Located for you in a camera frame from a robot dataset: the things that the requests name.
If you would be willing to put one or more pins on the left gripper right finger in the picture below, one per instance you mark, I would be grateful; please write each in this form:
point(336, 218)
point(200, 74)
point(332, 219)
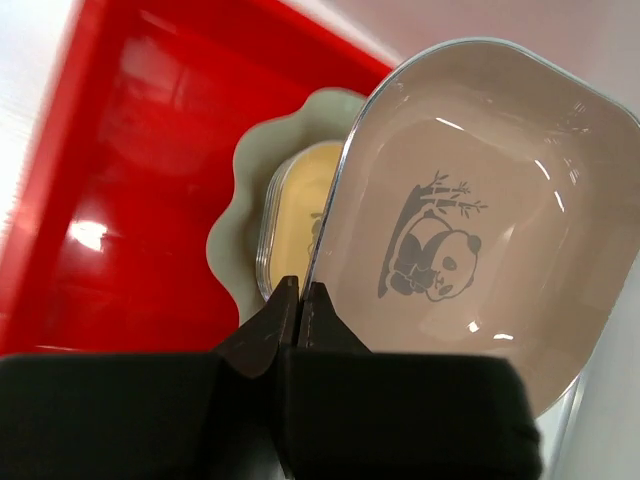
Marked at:
point(350, 413)

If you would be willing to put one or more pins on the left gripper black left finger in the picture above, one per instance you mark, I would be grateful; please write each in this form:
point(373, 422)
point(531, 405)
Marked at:
point(148, 416)

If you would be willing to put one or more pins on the yellow square plate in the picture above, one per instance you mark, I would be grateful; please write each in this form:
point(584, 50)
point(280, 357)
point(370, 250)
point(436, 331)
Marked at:
point(293, 212)

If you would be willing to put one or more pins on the pink square panda plate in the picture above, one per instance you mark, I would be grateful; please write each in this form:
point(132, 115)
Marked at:
point(485, 202)

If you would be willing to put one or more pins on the large green scalloped bowl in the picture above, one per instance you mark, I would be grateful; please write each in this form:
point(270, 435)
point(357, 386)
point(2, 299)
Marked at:
point(232, 243)

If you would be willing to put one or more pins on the red plastic bin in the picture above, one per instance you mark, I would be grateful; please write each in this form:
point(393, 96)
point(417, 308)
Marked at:
point(133, 164)

